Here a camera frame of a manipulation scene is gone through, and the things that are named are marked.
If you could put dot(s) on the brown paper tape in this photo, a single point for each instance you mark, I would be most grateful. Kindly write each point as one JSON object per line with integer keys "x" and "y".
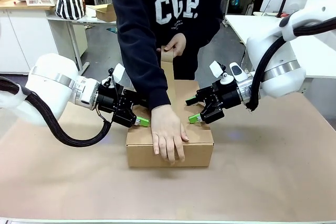
{"x": 168, "y": 72}

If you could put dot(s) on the person's right forearm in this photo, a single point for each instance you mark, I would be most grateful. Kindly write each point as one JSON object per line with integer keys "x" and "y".
{"x": 147, "y": 72}

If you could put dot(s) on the wooden top white cabinet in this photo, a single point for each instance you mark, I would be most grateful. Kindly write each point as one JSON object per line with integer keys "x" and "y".
{"x": 23, "y": 35}

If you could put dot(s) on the person in navy CGP sweatshirt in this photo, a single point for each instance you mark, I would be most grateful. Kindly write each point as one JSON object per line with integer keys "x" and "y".
{"x": 162, "y": 6}

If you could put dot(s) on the person's right hand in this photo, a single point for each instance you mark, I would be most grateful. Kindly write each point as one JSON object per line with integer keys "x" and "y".
{"x": 168, "y": 129}

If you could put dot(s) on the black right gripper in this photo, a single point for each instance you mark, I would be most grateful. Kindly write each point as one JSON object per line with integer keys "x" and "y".
{"x": 225, "y": 96}

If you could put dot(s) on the white table with grey leg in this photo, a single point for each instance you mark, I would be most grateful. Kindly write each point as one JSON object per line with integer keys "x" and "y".
{"x": 78, "y": 48}

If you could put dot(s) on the black white striped bag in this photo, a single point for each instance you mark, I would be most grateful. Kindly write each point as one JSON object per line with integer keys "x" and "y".
{"x": 69, "y": 1}

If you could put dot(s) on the large white table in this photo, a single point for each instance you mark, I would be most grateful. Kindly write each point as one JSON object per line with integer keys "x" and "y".
{"x": 317, "y": 56}

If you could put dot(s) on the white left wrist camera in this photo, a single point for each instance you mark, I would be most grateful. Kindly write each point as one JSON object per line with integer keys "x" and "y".
{"x": 118, "y": 73}

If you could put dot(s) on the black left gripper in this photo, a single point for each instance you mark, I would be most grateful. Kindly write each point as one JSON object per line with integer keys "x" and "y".
{"x": 110, "y": 99}

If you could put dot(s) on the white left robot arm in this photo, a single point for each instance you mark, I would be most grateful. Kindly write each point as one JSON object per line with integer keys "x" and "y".
{"x": 50, "y": 77}

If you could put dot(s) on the small open cardboard box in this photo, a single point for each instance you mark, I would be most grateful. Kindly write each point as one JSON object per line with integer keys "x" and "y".
{"x": 106, "y": 14}

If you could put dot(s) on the person's left hand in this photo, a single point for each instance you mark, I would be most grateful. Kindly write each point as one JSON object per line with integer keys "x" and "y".
{"x": 178, "y": 45}

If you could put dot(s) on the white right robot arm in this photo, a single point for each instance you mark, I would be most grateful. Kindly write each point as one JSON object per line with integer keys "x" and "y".
{"x": 278, "y": 51}

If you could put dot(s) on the brown cardboard shipping box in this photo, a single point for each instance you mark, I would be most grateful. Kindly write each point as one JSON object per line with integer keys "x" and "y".
{"x": 141, "y": 153}

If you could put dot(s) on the person's left forearm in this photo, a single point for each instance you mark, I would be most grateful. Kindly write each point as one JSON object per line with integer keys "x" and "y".
{"x": 202, "y": 32}

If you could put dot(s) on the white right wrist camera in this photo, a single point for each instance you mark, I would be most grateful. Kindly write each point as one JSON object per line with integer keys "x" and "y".
{"x": 216, "y": 68}

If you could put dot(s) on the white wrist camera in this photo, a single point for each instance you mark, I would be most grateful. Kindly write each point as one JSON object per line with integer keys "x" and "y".
{"x": 118, "y": 73}
{"x": 216, "y": 68}

